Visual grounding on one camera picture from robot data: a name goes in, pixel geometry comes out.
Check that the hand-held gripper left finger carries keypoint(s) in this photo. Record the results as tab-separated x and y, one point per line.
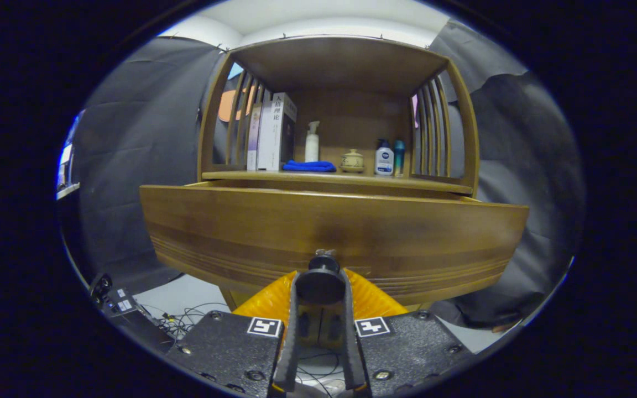
290	342

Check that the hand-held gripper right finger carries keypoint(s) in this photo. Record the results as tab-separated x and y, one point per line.
351	342

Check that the wooden cabinet door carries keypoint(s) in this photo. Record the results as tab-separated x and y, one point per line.
307	326
332	326

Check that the wooden countertop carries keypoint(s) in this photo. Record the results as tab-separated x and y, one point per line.
351	177

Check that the wooden cabinet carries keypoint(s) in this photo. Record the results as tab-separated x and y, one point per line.
351	116

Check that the black devices on floor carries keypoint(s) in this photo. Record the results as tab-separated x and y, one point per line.
130	320

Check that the folded blue cloth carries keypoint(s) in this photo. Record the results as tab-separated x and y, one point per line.
307	166

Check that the beige lidded tea cup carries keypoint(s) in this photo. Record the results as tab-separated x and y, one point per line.
352	161

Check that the white lotion bottle blue cap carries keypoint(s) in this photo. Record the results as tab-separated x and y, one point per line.
384	161

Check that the teal slim bottle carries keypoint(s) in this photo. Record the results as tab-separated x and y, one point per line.
399	160

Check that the white pump bottle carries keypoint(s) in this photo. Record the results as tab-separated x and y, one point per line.
312	149

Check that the pale purple book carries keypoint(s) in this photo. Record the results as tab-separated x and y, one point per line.
253	143

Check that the white book with dark cover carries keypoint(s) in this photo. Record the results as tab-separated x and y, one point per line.
267	138

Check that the white stand tray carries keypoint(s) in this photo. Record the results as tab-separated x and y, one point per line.
67	191

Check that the computer monitor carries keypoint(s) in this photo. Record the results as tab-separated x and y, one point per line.
65	166

